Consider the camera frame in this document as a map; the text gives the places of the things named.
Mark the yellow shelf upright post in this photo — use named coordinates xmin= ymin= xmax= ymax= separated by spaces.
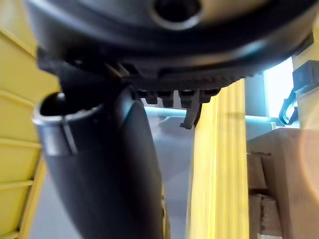
xmin=185 ymin=79 xmax=251 ymax=239

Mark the black strap buckle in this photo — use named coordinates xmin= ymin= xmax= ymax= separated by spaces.
xmin=278 ymin=61 xmax=319 ymax=125

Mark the grey horizontal metal bar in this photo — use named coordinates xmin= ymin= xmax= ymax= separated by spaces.
xmin=144 ymin=107 xmax=281 ymax=124

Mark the yellow metal shelf rack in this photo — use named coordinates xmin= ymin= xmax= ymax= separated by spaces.
xmin=0 ymin=0 xmax=62 ymax=239

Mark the brown cardboard box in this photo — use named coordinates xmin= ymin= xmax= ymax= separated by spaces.
xmin=246 ymin=128 xmax=319 ymax=239

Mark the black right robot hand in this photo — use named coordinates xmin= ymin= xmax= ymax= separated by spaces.
xmin=24 ymin=0 xmax=319 ymax=239

